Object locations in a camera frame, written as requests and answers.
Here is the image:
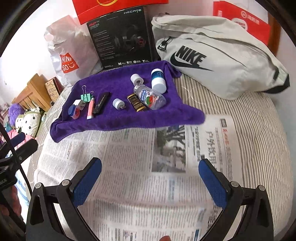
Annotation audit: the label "clear sanitizer bottle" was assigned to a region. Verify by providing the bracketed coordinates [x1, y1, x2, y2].
[133, 84, 167, 110]

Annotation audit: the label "patterned book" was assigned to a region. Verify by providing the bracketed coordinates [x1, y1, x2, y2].
[45, 77, 64, 102]

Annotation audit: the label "right hand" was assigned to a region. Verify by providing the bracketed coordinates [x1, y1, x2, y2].
[159, 235, 171, 241]

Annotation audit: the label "purple plush toy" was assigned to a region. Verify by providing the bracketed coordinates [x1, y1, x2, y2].
[9, 103, 25, 126]

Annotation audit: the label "pink utility knife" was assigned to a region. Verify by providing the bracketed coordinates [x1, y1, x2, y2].
[87, 97, 95, 120]

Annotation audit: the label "purple towel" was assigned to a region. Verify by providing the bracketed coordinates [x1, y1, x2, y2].
[50, 61, 205, 143]

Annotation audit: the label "blue white glue bottle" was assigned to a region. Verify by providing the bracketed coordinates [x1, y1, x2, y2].
[151, 68, 167, 94]

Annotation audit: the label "panda pillow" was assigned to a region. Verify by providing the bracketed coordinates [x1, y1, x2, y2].
[15, 108, 41, 138]

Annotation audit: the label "newspaper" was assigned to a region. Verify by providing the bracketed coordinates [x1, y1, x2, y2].
[33, 114, 242, 240]

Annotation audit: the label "striped mattress cover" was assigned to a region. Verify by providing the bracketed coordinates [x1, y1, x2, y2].
[28, 76, 293, 234]

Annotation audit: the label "black Horizon case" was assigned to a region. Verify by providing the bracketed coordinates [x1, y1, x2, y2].
[93, 92, 111, 115]

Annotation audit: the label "green binder clip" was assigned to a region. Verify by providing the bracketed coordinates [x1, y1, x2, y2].
[80, 85, 94, 103]

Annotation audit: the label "wooden headboard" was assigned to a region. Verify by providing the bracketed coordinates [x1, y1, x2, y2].
[12, 73, 52, 111]

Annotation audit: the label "brown gold battery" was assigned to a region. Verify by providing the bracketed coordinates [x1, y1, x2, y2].
[127, 93, 147, 113]

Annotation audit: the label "grey Nike waist bag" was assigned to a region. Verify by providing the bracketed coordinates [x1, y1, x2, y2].
[151, 15, 290, 100]

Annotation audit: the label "left hand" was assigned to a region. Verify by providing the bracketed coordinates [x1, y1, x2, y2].
[1, 185, 22, 217]

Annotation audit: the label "blue cap vaseline jar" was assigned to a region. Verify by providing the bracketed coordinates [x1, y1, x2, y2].
[68, 104, 80, 120]

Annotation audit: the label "black headset box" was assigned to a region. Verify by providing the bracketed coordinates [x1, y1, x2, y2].
[87, 6, 156, 70]

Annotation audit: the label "red paper bag white handles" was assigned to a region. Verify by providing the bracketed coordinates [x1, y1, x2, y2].
[213, 1, 270, 45]

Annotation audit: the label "white power adapter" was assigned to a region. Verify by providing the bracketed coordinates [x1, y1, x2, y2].
[73, 99, 86, 111]

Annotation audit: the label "red paper bag yellow logo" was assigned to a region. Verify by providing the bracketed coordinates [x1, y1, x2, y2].
[72, 0, 169, 24]

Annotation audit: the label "white Miniso plastic bag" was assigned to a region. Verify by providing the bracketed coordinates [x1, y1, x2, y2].
[44, 15, 103, 86]

